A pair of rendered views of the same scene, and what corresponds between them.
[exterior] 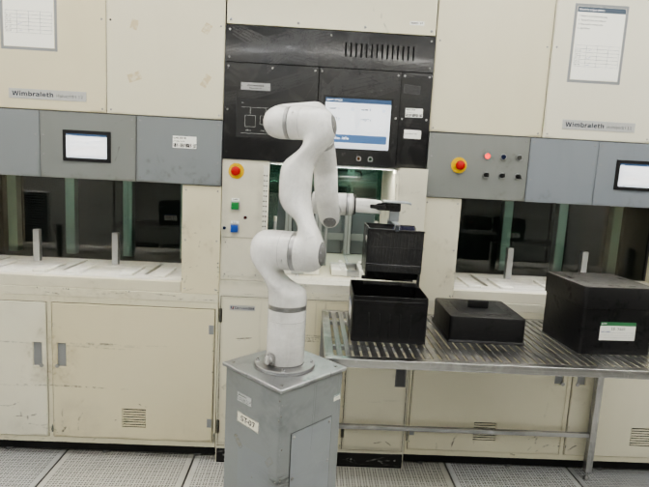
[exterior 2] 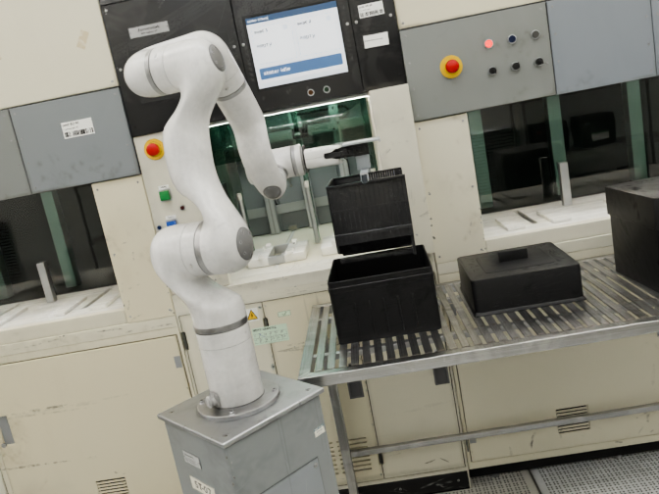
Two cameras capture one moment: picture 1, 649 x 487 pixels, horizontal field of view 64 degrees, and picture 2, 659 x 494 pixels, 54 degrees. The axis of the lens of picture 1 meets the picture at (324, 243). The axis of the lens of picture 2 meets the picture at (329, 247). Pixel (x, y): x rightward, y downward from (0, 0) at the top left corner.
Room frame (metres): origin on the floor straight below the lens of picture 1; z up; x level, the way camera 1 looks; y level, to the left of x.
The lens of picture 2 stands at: (0.20, -0.31, 1.36)
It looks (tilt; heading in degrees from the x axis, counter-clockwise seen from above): 11 degrees down; 6
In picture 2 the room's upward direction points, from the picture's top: 11 degrees counter-clockwise
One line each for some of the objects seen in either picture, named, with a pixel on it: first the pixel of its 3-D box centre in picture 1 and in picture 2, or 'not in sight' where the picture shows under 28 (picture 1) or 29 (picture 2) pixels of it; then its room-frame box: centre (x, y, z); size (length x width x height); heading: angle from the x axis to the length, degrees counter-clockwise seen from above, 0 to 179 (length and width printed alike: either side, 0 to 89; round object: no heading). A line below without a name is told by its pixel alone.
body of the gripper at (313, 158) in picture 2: (366, 205); (322, 156); (1.97, -0.15, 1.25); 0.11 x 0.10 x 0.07; 90
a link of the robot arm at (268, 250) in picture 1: (279, 269); (197, 275); (1.58, 0.14, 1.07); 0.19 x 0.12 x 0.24; 73
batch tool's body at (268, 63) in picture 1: (318, 246); (303, 220); (2.69, 0.03, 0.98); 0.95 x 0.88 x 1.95; 2
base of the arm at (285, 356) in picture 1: (286, 335); (230, 363); (1.57, 0.11, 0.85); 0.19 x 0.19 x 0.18
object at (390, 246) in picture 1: (391, 242); (369, 198); (1.97, -0.26, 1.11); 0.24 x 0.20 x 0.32; 0
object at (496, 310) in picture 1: (476, 316); (515, 271); (2.02, -0.63, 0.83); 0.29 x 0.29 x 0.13; 1
